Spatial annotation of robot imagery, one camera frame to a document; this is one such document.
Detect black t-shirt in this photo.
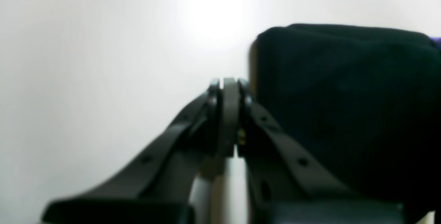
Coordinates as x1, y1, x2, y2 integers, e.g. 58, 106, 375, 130
255, 23, 441, 224

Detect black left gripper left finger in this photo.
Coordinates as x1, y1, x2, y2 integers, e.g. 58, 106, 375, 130
42, 78, 240, 224

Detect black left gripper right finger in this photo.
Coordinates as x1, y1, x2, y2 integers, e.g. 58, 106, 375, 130
237, 79, 405, 224

